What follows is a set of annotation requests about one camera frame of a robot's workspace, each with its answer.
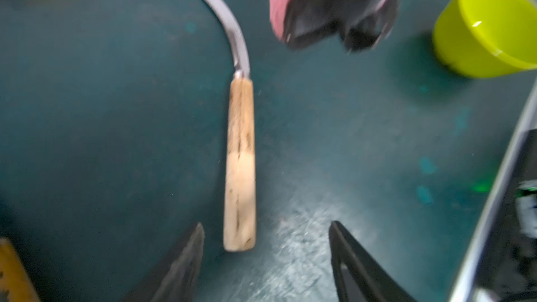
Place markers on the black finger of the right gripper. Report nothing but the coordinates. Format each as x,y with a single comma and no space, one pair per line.
361,21

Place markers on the lime green bowl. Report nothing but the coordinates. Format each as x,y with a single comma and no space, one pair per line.
486,38

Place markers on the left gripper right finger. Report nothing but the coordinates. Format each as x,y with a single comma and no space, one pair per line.
357,275

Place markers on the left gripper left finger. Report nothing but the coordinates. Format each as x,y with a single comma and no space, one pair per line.
175,276

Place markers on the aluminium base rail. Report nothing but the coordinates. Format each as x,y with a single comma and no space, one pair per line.
463,287

